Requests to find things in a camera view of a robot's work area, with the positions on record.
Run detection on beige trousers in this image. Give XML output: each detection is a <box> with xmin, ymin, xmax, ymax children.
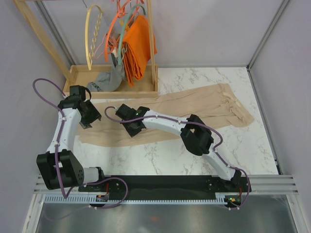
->
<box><xmin>76</xmin><ymin>83</ymin><xmax>254</xmax><ymax>147</ymax></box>

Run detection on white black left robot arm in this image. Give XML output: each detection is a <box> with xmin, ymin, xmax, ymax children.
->
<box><xmin>36</xmin><ymin>85</ymin><xmax>106</xmax><ymax>191</ymax></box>

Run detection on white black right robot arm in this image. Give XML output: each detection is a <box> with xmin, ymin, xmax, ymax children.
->
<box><xmin>116</xmin><ymin>104</ymin><xmax>242</xmax><ymax>192</ymax></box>

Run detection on orange plastic hanger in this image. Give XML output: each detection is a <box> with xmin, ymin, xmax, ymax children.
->
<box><xmin>104</xmin><ymin>0</ymin><xmax>137</xmax><ymax>62</ymax></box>

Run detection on pink thin hanger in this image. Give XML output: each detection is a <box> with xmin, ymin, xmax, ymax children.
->
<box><xmin>94</xmin><ymin>33</ymin><xmax>107</xmax><ymax>60</ymax></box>

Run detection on teal plastic hanger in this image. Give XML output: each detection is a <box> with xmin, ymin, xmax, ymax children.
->
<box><xmin>118</xmin><ymin>4</ymin><xmax>146</xmax><ymax>65</ymax></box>

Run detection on grey garment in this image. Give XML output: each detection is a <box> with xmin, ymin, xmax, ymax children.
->
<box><xmin>86</xmin><ymin>54</ymin><xmax>125</xmax><ymax>92</ymax></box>

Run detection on wooden clothes rack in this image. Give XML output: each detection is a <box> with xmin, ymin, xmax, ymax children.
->
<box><xmin>15</xmin><ymin>0</ymin><xmax>158</xmax><ymax>99</ymax></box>

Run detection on orange cloth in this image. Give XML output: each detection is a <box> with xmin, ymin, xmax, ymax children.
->
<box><xmin>122</xmin><ymin>15</ymin><xmax>151</xmax><ymax>87</ymax></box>

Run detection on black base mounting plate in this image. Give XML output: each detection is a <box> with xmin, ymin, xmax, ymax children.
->
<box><xmin>78</xmin><ymin>175</ymin><xmax>252</xmax><ymax>201</ymax></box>

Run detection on grey slotted cable duct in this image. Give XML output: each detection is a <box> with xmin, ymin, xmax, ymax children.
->
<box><xmin>44</xmin><ymin>193</ymin><xmax>227</xmax><ymax>205</ymax></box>

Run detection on aluminium frame rail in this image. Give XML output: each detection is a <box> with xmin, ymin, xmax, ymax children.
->
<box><xmin>34</xmin><ymin>175</ymin><xmax>298</xmax><ymax>195</ymax></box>

